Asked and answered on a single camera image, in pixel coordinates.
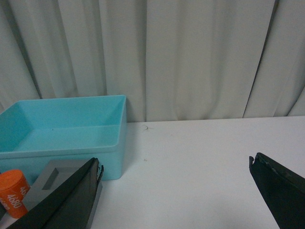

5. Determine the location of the light blue plastic box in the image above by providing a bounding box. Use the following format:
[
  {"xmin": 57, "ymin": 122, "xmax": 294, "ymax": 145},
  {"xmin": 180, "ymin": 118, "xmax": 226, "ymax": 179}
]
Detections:
[{"xmin": 0, "ymin": 95, "xmax": 127, "ymax": 184}]

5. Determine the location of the white pleated curtain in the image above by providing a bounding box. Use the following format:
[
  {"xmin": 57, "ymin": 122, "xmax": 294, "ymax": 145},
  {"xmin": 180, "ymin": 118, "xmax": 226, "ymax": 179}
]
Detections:
[{"xmin": 0, "ymin": 0, "xmax": 305, "ymax": 122}]

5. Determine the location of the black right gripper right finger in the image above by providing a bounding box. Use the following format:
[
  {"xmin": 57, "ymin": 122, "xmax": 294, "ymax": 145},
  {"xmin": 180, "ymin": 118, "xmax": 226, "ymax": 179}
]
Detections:
[{"xmin": 249, "ymin": 153, "xmax": 305, "ymax": 229}]

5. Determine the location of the orange cylinder marked 4680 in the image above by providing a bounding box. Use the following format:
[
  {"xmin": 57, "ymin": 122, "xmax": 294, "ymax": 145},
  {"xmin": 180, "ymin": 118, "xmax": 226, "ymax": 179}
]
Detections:
[{"xmin": 0, "ymin": 169, "xmax": 30, "ymax": 219}]

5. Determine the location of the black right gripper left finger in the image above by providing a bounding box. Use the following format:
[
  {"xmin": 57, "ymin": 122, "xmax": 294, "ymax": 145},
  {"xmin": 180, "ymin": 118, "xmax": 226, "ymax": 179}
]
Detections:
[{"xmin": 9, "ymin": 158, "xmax": 104, "ymax": 229}]

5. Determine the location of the gray block with square recess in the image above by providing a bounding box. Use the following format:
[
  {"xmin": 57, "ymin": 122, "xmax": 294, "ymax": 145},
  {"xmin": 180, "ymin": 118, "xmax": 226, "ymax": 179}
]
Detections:
[{"xmin": 23, "ymin": 159, "xmax": 104, "ymax": 229}]

